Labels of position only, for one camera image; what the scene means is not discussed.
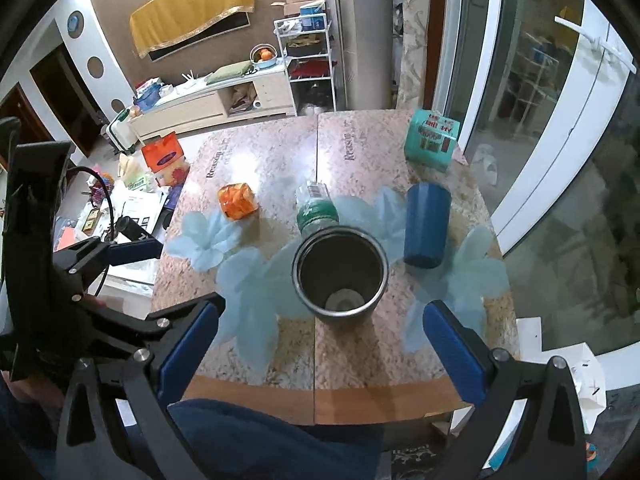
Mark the teal printed box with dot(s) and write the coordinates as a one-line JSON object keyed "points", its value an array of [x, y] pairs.
{"points": [[429, 142]]}

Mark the orange snack packet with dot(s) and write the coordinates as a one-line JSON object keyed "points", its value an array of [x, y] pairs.
{"points": [[237, 201]]}

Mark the white low cabinet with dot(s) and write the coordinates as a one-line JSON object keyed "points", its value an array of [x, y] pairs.
{"points": [[210, 102]]}

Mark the pile of papers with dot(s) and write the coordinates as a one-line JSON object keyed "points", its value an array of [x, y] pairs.
{"points": [[135, 210]]}

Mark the wall television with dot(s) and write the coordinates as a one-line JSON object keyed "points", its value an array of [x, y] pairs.
{"points": [[200, 40]]}

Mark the white slippers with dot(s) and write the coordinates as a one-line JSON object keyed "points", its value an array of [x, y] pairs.
{"points": [[486, 160]]}

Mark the cardboard box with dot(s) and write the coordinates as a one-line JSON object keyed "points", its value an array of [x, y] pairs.
{"points": [[300, 2]]}

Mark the blue box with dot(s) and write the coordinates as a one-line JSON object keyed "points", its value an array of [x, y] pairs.
{"points": [[313, 14]]}

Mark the blue plastic cup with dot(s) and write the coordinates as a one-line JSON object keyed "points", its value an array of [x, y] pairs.
{"points": [[425, 225]]}

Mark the black cylindrical object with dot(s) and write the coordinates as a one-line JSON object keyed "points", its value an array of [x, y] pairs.
{"points": [[131, 228]]}

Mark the white and green suitcase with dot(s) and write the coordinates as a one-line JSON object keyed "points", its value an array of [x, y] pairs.
{"points": [[120, 135]]}

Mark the patterned curtain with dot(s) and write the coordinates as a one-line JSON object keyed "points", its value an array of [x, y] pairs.
{"points": [[415, 35]]}

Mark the person's blue trouser leg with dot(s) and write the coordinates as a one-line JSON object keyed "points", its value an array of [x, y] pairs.
{"points": [[270, 442]]}

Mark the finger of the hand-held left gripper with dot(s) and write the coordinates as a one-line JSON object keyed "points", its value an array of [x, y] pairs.
{"points": [[135, 251], [150, 321]]}

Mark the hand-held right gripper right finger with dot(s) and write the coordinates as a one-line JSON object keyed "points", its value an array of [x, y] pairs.
{"points": [[455, 345]]}

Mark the bowl of fruit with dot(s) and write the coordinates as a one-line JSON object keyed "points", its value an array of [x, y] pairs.
{"points": [[264, 56]]}

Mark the glass sliding door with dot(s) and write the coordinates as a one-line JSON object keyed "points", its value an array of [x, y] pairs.
{"points": [[540, 125]]}

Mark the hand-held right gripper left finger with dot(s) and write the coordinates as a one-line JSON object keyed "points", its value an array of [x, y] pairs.
{"points": [[192, 342]]}

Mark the yellow cloth cover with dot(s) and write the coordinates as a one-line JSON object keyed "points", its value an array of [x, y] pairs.
{"points": [[190, 10]]}

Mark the person's left forearm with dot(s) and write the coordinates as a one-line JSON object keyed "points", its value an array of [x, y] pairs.
{"points": [[30, 387]]}

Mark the clear bottle with green label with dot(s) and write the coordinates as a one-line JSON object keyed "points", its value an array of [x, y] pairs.
{"points": [[315, 210]]}

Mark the orange plastic bag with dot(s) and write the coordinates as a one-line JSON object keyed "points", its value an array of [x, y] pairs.
{"points": [[165, 157]]}

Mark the white metal shelf rack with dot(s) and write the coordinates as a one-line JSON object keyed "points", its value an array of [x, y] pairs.
{"points": [[306, 67]]}

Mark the green cushion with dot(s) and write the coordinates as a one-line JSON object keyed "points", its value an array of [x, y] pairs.
{"points": [[230, 72]]}

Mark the stainless steel cup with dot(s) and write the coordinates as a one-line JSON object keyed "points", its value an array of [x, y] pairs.
{"points": [[345, 310]]}

